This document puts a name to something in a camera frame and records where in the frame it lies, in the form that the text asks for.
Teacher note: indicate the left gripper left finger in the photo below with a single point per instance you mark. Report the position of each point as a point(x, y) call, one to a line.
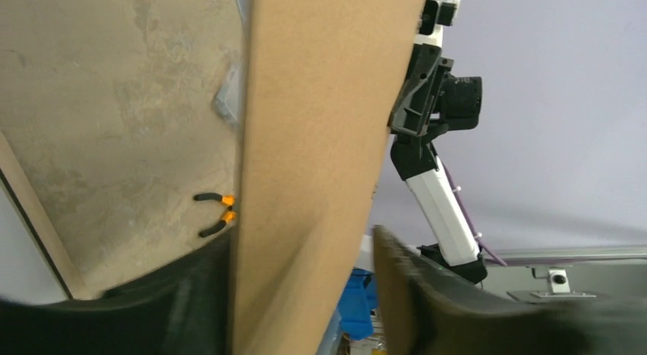
point(180, 308)

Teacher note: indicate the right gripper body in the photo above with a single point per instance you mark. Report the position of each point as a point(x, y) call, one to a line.
point(431, 96)

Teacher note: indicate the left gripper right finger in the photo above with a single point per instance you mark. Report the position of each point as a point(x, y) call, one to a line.
point(427, 309)

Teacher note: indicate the brown cardboard backing board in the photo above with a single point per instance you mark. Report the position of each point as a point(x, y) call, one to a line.
point(322, 77)

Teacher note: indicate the black wooden picture frame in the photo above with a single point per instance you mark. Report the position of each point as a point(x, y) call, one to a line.
point(39, 226)

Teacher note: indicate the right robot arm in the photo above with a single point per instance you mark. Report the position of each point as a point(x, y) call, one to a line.
point(422, 170)

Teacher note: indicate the blue object behind table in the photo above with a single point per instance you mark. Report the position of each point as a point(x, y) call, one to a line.
point(356, 304)

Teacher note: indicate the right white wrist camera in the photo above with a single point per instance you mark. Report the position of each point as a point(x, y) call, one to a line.
point(436, 15)

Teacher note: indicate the aluminium rail right side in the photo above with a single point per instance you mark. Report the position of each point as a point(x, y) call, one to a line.
point(565, 256)

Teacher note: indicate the orange handled pliers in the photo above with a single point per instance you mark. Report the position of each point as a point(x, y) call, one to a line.
point(226, 214)

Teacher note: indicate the metal corner bracket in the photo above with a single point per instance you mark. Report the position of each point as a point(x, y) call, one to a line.
point(557, 288)

